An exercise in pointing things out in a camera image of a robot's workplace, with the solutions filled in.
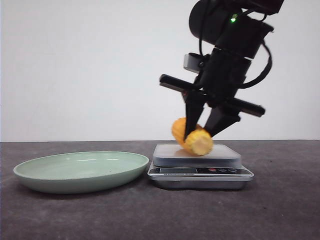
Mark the silver digital kitchen scale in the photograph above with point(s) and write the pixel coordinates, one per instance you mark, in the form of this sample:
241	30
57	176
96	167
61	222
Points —
174	168

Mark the yellow corn cob piece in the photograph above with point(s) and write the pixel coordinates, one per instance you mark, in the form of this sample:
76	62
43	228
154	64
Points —
199	142

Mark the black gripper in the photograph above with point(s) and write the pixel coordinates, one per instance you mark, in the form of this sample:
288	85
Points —
221	77

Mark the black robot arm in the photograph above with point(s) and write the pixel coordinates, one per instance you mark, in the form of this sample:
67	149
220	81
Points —
236	37

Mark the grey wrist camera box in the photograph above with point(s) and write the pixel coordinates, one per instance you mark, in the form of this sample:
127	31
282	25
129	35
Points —
194	62

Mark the green round plate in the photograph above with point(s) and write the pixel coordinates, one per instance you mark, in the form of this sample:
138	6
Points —
80	172

